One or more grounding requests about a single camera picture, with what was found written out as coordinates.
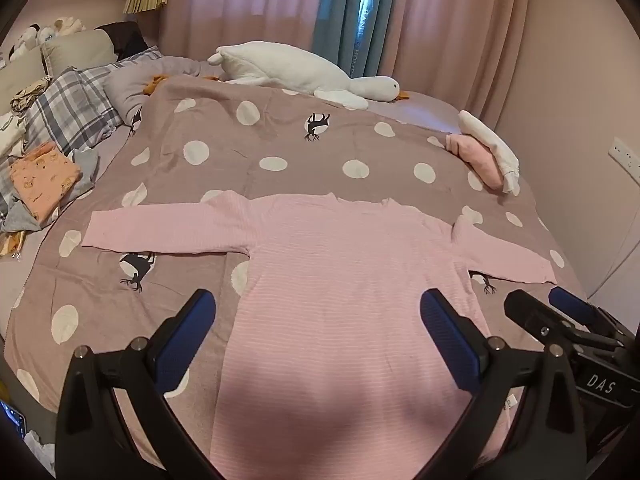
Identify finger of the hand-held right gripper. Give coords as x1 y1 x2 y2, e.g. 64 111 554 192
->
503 289 620 355
548 286 637 342

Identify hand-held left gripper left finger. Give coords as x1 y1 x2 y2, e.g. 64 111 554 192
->
55 288 221 480

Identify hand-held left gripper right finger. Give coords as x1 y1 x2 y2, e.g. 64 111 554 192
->
419 288 588 480

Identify pink striped long-sleeve shirt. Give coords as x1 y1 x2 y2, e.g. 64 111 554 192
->
81 191 557 480

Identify grey folded clothes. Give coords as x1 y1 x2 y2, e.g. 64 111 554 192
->
0 149 101 233

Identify orange printed folded clothes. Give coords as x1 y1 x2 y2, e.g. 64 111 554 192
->
11 141 82 223

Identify folded pink cloth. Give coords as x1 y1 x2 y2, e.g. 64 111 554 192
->
446 132 503 192

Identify crumpled white paper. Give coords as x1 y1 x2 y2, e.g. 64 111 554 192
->
22 430 57 477

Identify smartphone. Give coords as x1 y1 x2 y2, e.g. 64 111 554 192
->
0 400 27 438

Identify yellow printed packet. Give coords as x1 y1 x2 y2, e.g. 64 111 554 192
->
0 230 27 259

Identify mauve polka-dot deer blanket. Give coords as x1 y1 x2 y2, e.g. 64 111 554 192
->
2 77 591 466

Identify bed with lavender sheet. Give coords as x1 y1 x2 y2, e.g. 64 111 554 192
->
0 57 468 341

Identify plain grey pillow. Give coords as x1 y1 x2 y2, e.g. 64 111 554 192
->
102 56 221 121

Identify grey plaid pillow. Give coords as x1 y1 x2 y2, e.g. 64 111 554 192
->
22 46 166 153

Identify cream patterned cloth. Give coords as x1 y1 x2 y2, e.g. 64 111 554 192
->
10 76 53 113

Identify pink curtain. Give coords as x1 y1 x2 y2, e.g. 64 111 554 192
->
160 0 532 131

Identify white goose plush toy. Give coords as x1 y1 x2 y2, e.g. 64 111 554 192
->
207 41 411 110

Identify dark brown pillow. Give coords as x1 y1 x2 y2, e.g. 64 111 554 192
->
97 21 149 61

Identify beige headboard cushion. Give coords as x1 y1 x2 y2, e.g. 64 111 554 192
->
41 29 117 77
0 49 46 106

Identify beige plush toy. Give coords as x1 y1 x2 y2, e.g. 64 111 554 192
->
51 16 87 37

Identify black and white plush toy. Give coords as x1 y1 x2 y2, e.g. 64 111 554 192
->
7 24 43 60

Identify blue curtain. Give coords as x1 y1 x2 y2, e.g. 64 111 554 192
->
312 0 401 81

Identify white wall socket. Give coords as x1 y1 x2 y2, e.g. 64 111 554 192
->
607 136 640 183

